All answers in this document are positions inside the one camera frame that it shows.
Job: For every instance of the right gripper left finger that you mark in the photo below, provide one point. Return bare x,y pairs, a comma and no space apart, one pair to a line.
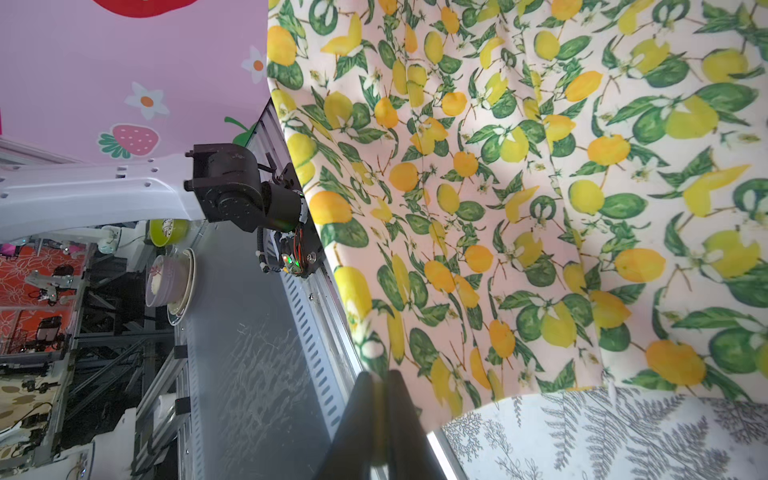
360,442

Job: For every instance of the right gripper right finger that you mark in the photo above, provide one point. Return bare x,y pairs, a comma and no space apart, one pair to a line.
409,453

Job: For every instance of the yellow lemon print skirt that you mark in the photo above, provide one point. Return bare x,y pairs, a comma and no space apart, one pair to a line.
527,197

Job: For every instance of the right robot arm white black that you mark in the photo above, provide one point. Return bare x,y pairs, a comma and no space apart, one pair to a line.
212,183

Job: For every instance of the stacked bowls and plate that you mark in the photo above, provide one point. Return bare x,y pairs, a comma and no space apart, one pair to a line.
171,283

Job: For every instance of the background workbench with clutter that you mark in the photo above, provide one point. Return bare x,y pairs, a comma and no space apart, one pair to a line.
77,345

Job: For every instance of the aluminium mounting rail frame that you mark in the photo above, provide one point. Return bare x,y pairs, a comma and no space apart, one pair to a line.
268,369

